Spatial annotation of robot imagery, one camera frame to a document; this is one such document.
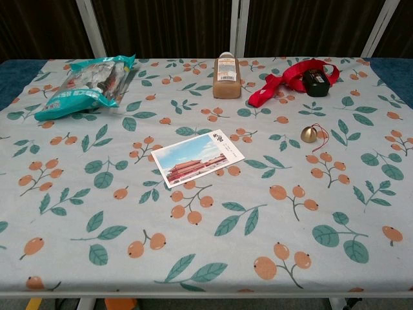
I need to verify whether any small brass bell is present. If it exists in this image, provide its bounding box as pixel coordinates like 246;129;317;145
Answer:
300;123;330;153

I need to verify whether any palace photo postcard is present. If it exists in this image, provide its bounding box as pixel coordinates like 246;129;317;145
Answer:
150;128;245;189

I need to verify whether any floral print tablecloth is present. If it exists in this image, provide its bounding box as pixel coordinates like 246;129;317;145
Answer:
0;57;413;293

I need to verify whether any brown drink bottle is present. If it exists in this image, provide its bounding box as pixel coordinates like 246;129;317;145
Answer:
212;51;244;99

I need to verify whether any black box device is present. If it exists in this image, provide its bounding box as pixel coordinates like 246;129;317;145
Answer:
301;68;334;98

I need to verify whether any dark brown curtain panel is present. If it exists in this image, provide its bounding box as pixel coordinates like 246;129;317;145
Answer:
244;0;387;59
372;0;413;59
92;0;234;60
0;0;92;62

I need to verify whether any teal snack bag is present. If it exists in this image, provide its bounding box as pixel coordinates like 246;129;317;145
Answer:
34;54;137;123

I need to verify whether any orange object under table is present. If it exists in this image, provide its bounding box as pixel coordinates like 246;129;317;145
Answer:
104;297;139;310

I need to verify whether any white table leg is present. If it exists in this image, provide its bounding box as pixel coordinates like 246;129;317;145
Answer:
76;297;96;310
328;296;347;310

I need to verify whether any red lanyard ribbon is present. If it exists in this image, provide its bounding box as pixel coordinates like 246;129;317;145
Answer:
247;58;341;109

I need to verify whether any white frame post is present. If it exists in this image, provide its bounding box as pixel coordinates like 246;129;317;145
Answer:
230;0;250;59
75;0;108;59
360;0;398;59

